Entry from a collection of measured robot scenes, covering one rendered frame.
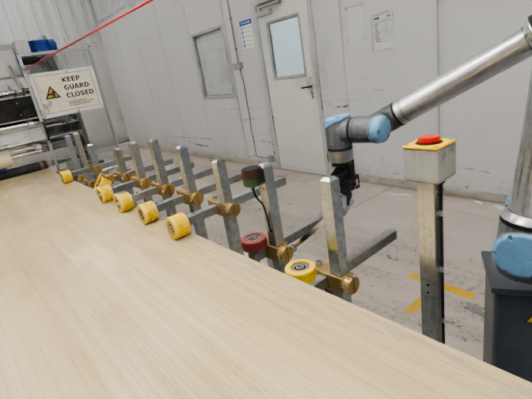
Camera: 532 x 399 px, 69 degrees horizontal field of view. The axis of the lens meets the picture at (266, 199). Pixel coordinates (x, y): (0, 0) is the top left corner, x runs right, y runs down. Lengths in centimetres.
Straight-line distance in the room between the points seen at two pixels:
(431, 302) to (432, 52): 304
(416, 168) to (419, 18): 310
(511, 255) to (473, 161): 251
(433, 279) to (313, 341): 28
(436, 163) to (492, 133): 290
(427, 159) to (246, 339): 49
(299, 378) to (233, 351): 15
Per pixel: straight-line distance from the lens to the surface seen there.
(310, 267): 101
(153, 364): 84
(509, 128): 360
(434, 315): 94
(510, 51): 134
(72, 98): 350
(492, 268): 161
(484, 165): 374
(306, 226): 135
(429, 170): 77
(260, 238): 120
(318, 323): 83
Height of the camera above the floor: 141
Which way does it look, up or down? 19 degrees down
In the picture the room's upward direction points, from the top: 10 degrees counter-clockwise
